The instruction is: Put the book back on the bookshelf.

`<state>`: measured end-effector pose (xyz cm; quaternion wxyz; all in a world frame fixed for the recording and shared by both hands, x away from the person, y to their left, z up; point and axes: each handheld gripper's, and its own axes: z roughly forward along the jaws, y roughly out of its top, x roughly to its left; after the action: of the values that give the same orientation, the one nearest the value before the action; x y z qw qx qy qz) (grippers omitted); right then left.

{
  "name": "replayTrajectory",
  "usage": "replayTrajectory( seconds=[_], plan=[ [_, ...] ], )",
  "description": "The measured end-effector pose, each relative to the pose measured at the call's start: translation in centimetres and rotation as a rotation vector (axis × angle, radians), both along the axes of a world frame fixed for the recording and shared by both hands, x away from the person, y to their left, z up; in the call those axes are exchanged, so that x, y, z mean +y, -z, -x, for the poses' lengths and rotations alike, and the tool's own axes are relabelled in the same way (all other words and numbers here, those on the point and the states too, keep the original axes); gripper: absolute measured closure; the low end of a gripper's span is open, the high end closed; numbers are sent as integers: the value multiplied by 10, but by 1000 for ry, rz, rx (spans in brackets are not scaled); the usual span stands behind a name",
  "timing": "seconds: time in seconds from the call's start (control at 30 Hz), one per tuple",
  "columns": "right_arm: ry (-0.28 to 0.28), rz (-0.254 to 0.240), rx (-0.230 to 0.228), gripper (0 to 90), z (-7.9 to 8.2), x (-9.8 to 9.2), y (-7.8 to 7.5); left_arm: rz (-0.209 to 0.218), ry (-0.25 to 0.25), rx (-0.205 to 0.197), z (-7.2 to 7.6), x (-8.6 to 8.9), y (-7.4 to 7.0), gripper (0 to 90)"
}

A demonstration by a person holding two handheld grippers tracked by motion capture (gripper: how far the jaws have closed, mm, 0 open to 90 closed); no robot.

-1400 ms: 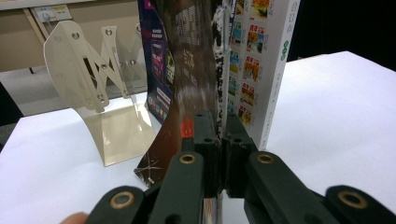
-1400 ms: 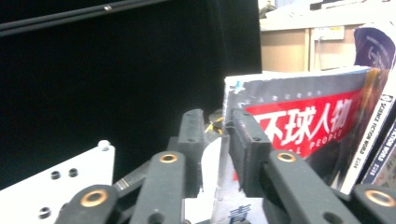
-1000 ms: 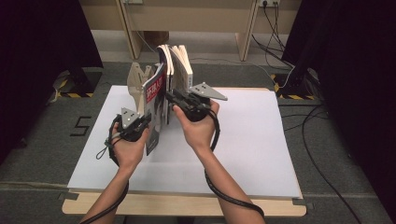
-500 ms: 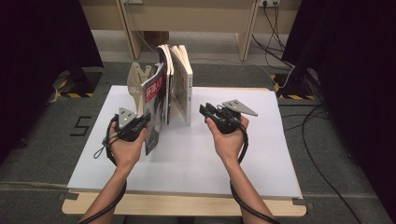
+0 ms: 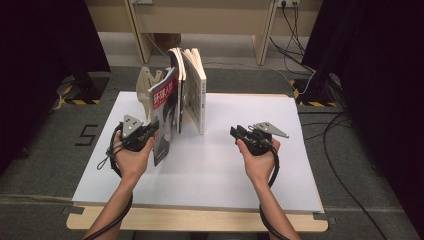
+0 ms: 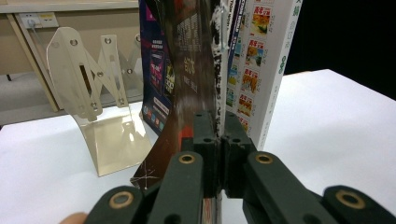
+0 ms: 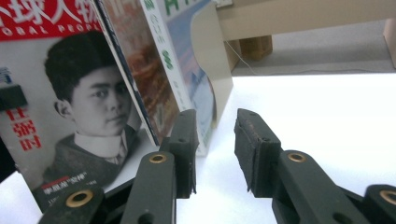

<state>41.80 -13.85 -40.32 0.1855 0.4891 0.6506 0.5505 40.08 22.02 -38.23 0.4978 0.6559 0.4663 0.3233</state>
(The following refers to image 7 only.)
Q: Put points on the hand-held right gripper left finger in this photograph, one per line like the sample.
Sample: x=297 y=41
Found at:
x=183 y=161

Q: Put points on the brown cardboard box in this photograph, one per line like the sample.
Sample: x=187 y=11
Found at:
x=255 y=48

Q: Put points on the white paper table sheet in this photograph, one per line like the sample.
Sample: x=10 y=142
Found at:
x=311 y=124

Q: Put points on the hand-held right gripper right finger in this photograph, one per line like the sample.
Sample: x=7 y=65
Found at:
x=261 y=161

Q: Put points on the beige wooden bookend stand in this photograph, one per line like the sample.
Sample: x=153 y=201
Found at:
x=295 y=18

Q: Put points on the thick bound magazine volume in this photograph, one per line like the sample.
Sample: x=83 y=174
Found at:
x=93 y=93

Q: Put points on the dark blue illustrated magazine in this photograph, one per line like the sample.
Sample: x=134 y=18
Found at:
x=146 y=71

